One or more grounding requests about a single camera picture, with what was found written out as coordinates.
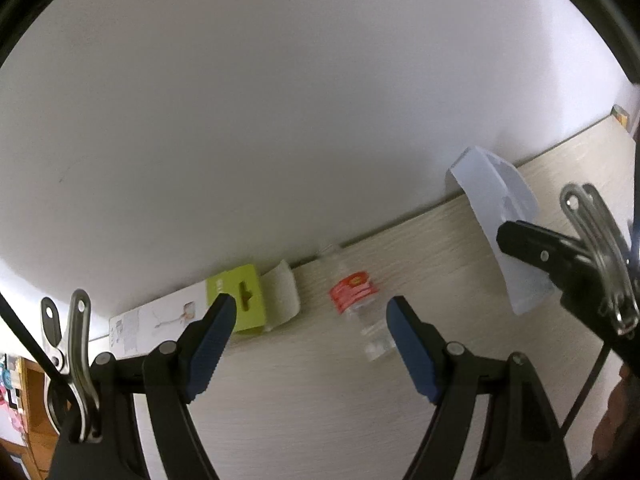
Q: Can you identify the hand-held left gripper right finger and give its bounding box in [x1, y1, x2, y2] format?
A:
[385, 295, 575, 480]

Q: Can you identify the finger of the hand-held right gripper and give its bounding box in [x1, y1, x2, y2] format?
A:
[496, 220, 608, 291]

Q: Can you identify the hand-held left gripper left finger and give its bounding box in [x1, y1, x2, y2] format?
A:
[92, 292, 238, 480]

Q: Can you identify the white packet with blue print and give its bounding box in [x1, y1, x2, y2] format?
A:
[445, 146, 553, 317]

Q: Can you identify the clear bottle with red label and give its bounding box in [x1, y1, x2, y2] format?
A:
[317, 242, 398, 363]

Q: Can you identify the person's right hand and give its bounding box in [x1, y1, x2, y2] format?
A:
[592, 364, 640, 466]

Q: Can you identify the metal spring clamp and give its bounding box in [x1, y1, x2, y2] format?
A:
[40, 287, 103, 443]
[559, 182, 640, 337]

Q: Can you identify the white and green box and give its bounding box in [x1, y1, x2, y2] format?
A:
[109, 259, 302, 361]

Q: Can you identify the wooden corner desk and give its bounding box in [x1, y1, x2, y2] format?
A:
[15, 355, 61, 480]

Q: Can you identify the black cable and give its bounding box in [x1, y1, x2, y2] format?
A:
[559, 340, 613, 433]
[0, 292, 76, 411]

